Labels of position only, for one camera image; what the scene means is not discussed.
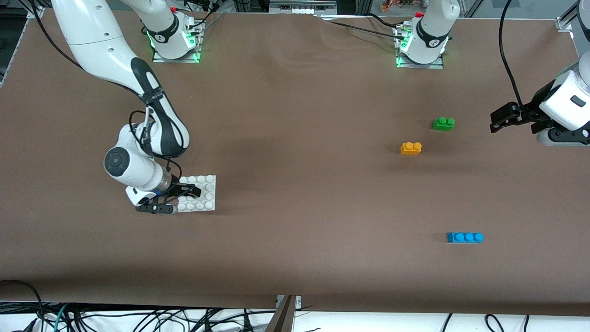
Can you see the green two-stud block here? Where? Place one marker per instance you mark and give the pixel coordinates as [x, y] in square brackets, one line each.
[443, 123]

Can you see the aluminium frame profile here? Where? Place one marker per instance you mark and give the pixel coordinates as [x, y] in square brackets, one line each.
[34, 8]
[561, 24]

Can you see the white studded base plate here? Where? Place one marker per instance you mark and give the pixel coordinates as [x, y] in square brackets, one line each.
[207, 184]

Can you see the yellow two-stud block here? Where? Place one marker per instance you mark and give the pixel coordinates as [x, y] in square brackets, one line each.
[410, 148]

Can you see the blue three-stud block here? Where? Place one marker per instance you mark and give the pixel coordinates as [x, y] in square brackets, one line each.
[464, 238]

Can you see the white power strip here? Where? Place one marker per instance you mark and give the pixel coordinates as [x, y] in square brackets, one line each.
[302, 7]

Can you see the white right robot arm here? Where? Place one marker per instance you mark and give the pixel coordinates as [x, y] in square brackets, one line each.
[161, 27]

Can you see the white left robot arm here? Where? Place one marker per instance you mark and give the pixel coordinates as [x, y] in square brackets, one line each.
[428, 37]

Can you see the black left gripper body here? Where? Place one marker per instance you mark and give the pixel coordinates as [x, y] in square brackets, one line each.
[528, 114]

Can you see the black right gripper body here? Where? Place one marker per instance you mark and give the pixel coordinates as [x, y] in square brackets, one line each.
[177, 188]

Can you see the dark table support post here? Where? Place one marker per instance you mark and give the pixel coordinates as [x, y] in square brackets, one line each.
[282, 318]

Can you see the silver table bracket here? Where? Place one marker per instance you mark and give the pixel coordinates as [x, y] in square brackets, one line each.
[297, 300]

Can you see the colourful toy pile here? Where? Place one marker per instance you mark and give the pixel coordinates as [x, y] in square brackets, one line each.
[396, 4]

